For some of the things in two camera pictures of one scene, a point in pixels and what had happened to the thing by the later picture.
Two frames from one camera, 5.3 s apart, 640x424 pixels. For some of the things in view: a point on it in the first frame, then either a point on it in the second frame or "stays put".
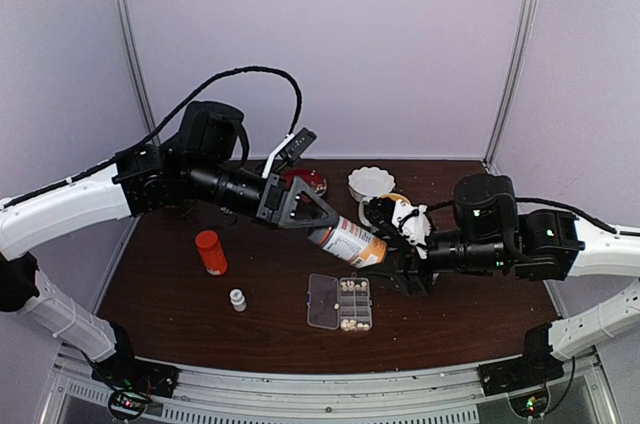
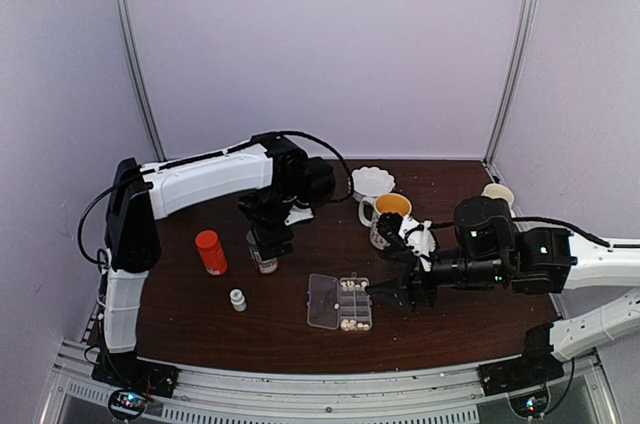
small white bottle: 238,300 stays put
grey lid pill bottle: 351,243 → 265,266
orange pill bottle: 211,252 stays put
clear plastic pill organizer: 335,303 stays put
